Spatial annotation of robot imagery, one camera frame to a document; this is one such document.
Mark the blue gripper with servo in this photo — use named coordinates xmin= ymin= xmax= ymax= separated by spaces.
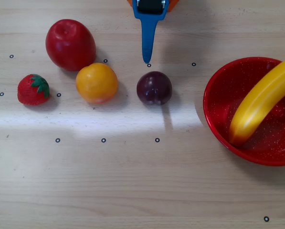
xmin=132 ymin=0 xmax=169 ymax=64

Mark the yellow toy banana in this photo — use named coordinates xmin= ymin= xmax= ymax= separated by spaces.
xmin=229 ymin=55 xmax=285 ymax=146

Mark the red speckled enamel bowl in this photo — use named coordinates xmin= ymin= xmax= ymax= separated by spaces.
xmin=203 ymin=56 xmax=285 ymax=167

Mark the dark purple toy plum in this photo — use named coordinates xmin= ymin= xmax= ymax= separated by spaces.
xmin=136 ymin=71 xmax=173 ymax=106

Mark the orange toy fruit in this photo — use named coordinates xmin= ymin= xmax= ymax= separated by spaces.
xmin=75 ymin=62 xmax=119 ymax=104

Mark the red toy apple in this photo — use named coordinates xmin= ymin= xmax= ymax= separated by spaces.
xmin=45 ymin=19 xmax=97 ymax=72

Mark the red toy strawberry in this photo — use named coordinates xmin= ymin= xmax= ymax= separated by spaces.
xmin=17 ymin=73 xmax=51 ymax=106

